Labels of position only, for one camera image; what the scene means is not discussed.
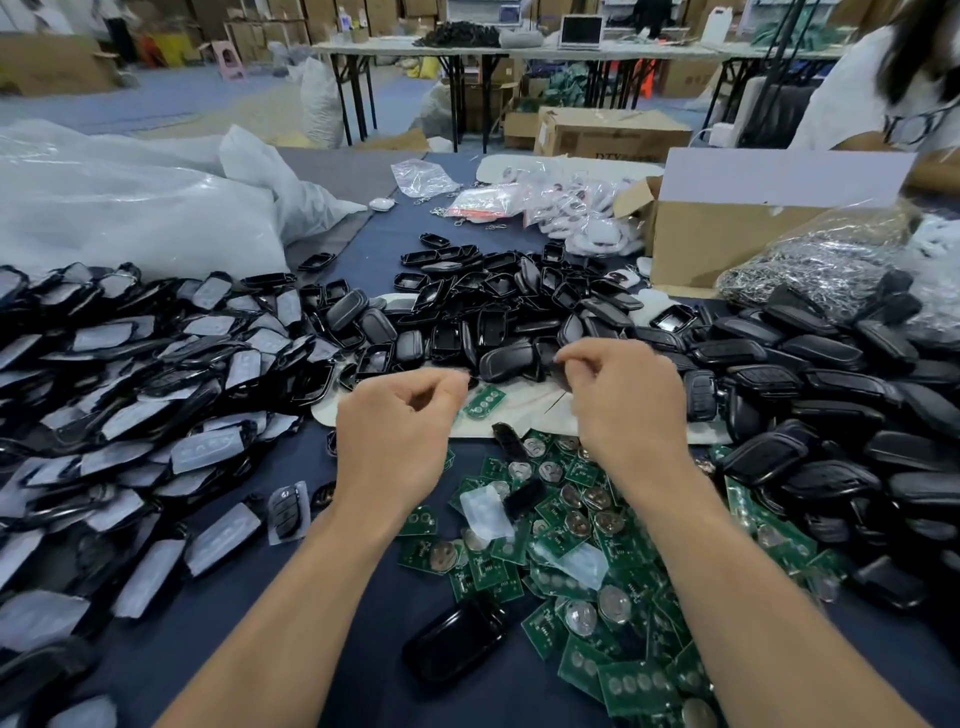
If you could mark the long white table top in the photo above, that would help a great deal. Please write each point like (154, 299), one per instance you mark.
(675, 53)

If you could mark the small black button strip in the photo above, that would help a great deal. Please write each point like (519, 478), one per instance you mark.
(323, 495)

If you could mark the pile of green circuit boards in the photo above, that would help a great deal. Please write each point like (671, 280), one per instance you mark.
(600, 600)

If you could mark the person's left hand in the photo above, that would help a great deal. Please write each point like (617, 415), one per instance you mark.
(393, 443)

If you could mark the pink plastic stool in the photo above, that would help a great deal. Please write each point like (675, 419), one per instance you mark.
(228, 60)

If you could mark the clear bag of metal parts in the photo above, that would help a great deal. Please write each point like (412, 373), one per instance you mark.
(825, 270)

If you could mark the clear plastic film piece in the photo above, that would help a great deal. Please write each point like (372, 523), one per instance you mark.
(486, 513)

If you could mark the heap of black parts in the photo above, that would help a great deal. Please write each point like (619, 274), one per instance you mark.
(458, 35)

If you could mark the brown cardboard box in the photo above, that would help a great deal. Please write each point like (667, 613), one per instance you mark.
(615, 135)

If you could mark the large open cardboard box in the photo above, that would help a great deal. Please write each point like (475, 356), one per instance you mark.
(735, 240)

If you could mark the person's right forearm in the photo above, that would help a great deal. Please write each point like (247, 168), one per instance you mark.
(780, 615)

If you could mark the tan cardboard box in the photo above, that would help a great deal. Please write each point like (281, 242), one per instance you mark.
(60, 63)

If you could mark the slim black plastic piece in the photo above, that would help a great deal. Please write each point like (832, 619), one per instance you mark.
(510, 441)

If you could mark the white sack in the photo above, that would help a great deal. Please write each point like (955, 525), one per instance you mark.
(323, 102)

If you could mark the open laptop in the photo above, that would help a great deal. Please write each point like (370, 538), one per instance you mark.
(581, 30)

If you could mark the small crumpled clear plastic bag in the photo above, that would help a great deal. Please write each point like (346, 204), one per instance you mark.
(425, 179)

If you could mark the person's right hand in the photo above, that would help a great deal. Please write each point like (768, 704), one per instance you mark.
(627, 405)

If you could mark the small white object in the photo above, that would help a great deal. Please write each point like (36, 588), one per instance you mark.
(381, 204)

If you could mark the lone glossy black shell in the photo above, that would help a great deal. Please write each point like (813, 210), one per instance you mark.
(455, 642)

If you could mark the clear bag with red label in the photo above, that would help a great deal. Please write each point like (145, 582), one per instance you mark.
(483, 201)

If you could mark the pile of shells with pads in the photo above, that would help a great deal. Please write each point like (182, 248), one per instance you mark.
(135, 420)

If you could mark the black metal table frame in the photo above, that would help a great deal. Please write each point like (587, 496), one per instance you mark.
(360, 98)

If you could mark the heap of clear parts bags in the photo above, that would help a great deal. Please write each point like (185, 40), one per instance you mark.
(585, 210)

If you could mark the large white plastic bag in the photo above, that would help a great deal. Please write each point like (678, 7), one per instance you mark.
(120, 203)

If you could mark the pile of black shell halves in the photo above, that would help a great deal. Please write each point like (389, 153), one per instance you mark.
(510, 308)

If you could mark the pile of assembled black fobs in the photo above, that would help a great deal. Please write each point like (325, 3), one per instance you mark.
(840, 420)

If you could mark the black rubber button pad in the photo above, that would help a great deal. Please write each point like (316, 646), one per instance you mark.
(525, 498)

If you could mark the person's left forearm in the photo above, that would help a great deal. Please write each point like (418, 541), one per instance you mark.
(300, 630)

